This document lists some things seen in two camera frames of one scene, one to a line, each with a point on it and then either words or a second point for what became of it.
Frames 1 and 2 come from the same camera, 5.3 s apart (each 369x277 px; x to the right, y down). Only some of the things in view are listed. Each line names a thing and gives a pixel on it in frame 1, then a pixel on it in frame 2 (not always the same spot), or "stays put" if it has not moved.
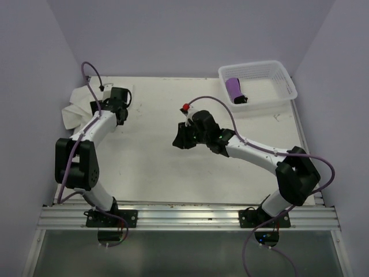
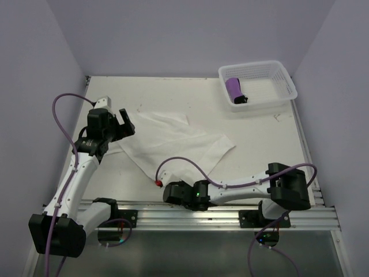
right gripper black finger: [185, 138] → [179, 193]
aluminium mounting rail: [186, 217] stays put
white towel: [80, 109] → [159, 135]
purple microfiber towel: [233, 88] stays put
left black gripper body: [126, 114] → [108, 133]
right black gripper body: [200, 137] → [190, 206]
